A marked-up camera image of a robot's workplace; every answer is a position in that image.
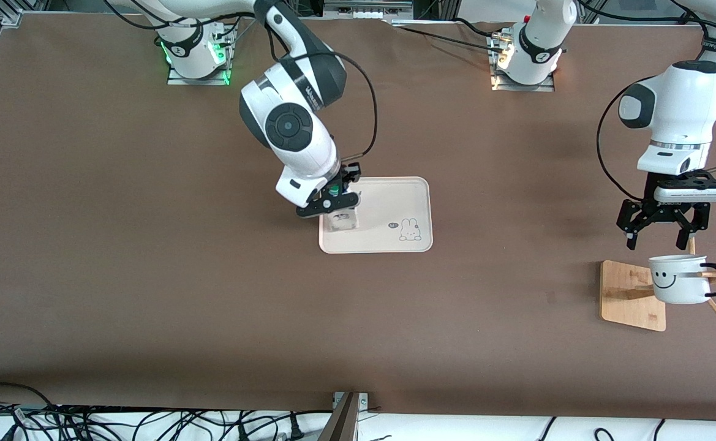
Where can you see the wooden mug stand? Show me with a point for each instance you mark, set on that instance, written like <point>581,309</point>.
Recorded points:
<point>630,306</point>

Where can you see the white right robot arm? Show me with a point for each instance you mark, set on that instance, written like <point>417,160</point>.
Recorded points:
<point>290,122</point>

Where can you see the blue white milk carton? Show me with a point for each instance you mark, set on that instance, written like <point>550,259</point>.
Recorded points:
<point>340,222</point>

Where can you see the beige rabbit print tray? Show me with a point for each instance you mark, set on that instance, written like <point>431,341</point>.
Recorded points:
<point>388,208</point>

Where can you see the white smiley face mug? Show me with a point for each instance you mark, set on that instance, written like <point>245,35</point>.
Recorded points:
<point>676,282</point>

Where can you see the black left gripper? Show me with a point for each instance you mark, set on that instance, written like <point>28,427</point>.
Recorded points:
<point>664,212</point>

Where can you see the aluminium frame profile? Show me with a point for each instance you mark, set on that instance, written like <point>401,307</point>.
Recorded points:
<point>342,419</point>

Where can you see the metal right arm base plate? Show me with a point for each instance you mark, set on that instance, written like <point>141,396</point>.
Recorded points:
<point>223,76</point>

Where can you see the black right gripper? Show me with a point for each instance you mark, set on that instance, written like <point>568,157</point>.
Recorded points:
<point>349,174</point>

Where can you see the silver socket strip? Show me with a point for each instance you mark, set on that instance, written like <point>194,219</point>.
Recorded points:
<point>367,7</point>

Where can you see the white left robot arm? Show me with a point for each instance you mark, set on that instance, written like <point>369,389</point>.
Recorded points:
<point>676,104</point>

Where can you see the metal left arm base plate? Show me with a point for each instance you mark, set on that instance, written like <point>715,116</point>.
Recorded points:
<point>547,86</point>

